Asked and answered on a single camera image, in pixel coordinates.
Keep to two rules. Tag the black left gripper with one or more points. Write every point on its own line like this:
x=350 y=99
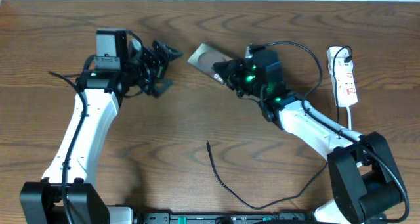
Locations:
x=154 y=85

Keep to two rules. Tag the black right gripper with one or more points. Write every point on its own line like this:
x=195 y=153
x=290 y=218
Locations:
x=232 y=69

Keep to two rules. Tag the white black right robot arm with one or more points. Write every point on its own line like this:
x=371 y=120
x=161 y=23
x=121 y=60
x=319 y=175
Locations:
x=365 y=180

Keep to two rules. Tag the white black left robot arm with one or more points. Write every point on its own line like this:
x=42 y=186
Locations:
x=67 y=192

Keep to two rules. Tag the white charger plug adapter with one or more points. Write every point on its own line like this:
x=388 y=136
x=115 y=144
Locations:
x=343 y=63

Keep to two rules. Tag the white power strip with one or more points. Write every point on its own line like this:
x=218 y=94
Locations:
x=344 y=89

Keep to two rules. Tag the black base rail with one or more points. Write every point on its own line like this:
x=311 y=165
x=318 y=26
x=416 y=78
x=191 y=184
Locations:
x=220 y=218

